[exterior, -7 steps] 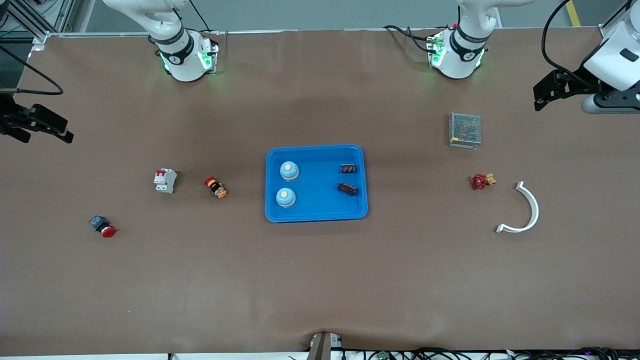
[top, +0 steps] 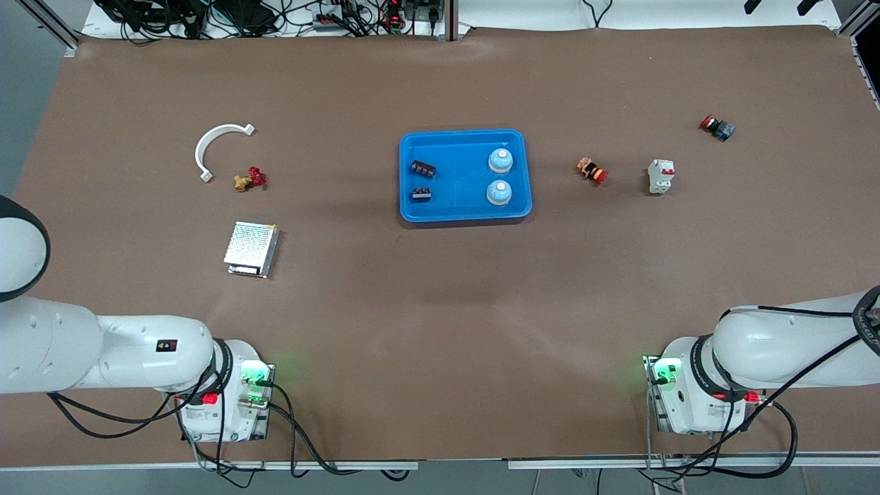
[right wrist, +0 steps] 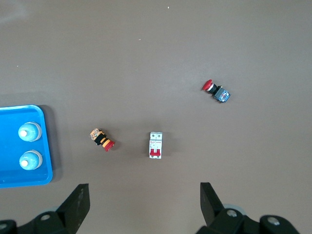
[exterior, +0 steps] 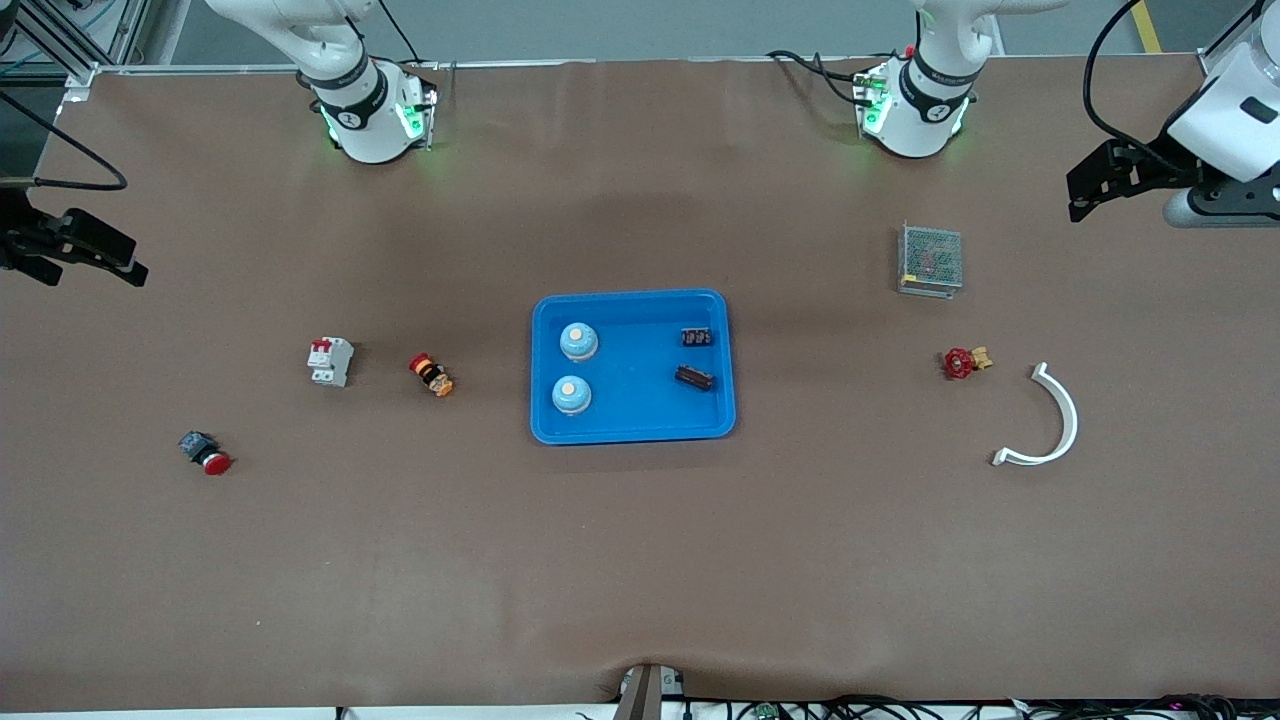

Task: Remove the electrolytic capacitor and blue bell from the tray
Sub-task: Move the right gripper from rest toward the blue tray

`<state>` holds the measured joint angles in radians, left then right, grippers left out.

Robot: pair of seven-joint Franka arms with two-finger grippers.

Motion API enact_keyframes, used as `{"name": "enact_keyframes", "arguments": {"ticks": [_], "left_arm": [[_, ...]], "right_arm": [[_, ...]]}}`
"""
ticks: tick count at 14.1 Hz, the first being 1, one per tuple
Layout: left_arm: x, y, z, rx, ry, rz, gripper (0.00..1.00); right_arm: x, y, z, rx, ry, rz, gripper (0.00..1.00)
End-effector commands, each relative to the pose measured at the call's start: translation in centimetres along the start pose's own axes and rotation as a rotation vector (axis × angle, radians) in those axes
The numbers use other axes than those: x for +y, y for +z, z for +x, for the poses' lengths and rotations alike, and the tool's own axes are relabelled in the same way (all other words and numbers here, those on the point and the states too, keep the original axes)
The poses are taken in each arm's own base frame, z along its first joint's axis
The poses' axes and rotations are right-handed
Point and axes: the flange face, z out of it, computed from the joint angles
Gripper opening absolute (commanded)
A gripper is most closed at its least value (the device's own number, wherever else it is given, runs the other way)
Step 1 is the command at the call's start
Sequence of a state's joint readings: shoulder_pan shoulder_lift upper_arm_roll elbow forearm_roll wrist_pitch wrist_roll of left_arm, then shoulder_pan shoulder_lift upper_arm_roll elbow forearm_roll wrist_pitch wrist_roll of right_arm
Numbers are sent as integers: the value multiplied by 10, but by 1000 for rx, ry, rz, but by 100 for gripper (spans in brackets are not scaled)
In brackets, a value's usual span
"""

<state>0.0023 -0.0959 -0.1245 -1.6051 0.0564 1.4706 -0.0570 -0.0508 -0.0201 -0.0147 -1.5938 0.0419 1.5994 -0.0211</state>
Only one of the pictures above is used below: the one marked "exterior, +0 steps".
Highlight brown table cover mat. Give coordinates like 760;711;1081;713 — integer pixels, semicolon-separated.
0;58;1280;714

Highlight white red circuit breaker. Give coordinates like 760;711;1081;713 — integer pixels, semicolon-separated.
307;337;355;388

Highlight red mushroom push button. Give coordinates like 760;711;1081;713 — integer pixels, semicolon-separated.
178;431;233;476

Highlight aluminium frame post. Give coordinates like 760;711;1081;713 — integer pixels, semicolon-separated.
1198;0;1280;77

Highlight perforated metal power supply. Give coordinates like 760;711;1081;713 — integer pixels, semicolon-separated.
897;223;964;300

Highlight brass valve red handwheel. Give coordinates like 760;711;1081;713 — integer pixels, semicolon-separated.
941;346;994;381

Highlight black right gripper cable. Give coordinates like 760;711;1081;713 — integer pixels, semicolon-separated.
0;88;129;193

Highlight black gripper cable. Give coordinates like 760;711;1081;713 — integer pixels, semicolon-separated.
1083;0;1206;171
0;88;129;193

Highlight blue plastic tray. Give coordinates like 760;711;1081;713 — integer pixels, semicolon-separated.
530;289;738;446

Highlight black cable bundle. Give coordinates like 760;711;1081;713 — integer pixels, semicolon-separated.
688;693;1280;720

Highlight aluminium frame extrusion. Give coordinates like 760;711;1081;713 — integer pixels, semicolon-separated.
0;0;153;93

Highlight white curved plastic bracket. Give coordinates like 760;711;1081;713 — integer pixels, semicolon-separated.
991;362;1080;468

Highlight black arm base cables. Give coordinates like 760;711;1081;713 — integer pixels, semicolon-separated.
767;48;873;109

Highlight yellow red emergency stop switch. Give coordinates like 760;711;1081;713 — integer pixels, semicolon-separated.
408;353;456;398

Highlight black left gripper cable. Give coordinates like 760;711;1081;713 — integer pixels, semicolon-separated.
1083;0;1206;171

